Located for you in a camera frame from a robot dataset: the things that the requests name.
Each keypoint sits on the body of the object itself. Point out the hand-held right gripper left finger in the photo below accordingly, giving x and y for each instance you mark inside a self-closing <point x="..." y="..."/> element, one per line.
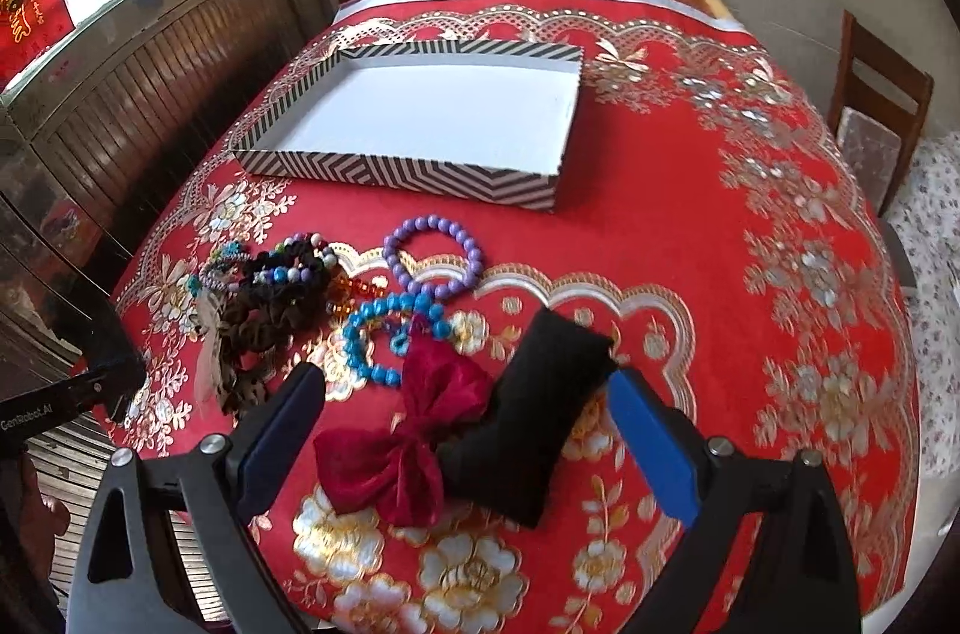
<point x="289" y="424"/>

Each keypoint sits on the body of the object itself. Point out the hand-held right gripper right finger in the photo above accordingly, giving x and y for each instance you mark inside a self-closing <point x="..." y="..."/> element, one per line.
<point x="652" y="446"/>

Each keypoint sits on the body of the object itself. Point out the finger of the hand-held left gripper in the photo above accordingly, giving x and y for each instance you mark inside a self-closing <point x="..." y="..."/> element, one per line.
<point x="116" y="371"/>

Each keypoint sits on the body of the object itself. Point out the leopard print scrunchie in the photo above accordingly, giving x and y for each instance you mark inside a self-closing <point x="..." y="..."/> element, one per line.
<point x="274" y="334"/>

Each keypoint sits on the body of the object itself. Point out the beige feather hair clip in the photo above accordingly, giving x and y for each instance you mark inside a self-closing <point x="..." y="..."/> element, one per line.
<point x="206" y="349"/>

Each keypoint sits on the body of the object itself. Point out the black fabric pouch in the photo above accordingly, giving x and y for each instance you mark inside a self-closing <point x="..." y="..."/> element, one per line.
<point x="525" y="409"/>

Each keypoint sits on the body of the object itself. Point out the red velvet bow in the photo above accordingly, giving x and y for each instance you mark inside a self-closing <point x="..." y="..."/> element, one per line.
<point x="420" y="446"/>

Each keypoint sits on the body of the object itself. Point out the striped cardboard box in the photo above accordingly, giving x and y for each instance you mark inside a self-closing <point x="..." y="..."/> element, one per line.
<point x="420" y="109"/>

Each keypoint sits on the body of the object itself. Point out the red floral tablecloth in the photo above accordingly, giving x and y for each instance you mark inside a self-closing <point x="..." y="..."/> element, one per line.
<point x="675" y="274"/>

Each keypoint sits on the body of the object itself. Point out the floral cloth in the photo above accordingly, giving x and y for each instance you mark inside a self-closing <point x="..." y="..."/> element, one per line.
<point x="934" y="319"/>

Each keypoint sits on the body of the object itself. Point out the wooden door with window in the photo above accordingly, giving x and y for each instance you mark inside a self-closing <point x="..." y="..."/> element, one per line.
<point x="165" y="49"/>

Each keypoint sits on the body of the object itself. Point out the red paper poster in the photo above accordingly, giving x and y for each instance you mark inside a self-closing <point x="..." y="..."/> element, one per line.
<point x="30" y="4"/>

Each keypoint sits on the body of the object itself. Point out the wooden chair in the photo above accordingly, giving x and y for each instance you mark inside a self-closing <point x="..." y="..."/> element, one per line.
<point x="870" y="132"/>

